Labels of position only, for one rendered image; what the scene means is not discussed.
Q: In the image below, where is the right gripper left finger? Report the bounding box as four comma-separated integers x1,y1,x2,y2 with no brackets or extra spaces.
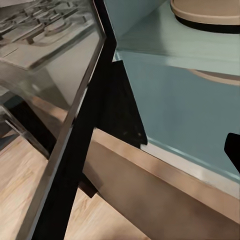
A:
0,133,26,193

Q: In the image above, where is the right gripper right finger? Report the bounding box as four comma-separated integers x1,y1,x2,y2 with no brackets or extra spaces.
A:
224,132,240,173

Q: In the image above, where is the microwave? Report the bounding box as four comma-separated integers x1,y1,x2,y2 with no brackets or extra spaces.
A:
0,0,240,240

